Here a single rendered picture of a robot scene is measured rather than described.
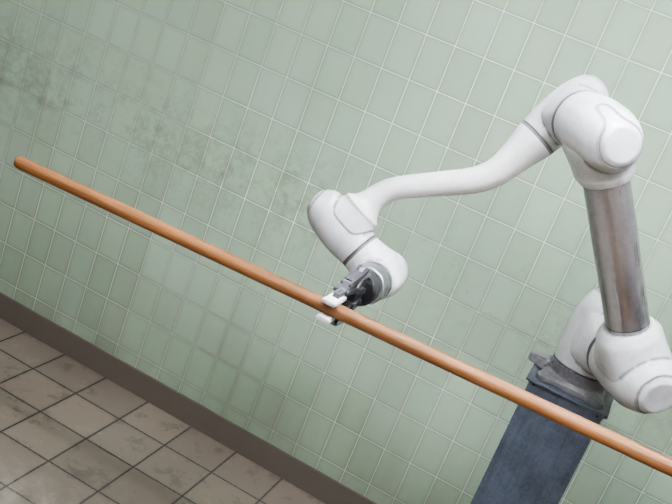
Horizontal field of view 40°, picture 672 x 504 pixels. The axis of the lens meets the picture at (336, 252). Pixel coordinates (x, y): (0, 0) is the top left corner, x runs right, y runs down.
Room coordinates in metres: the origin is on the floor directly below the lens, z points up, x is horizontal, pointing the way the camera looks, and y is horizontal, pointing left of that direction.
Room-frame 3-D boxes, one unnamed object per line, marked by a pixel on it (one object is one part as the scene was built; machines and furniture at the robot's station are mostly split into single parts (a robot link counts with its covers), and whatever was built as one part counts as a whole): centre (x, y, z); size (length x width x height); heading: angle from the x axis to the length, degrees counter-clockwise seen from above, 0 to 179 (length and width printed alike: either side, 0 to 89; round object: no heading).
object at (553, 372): (2.29, -0.68, 1.03); 0.22 x 0.18 x 0.06; 74
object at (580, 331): (2.28, -0.71, 1.17); 0.18 x 0.16 x 0.22; 18
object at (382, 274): (1.97, -0.09, 1.16); 0.09 x 0.06 x 0.09; 74
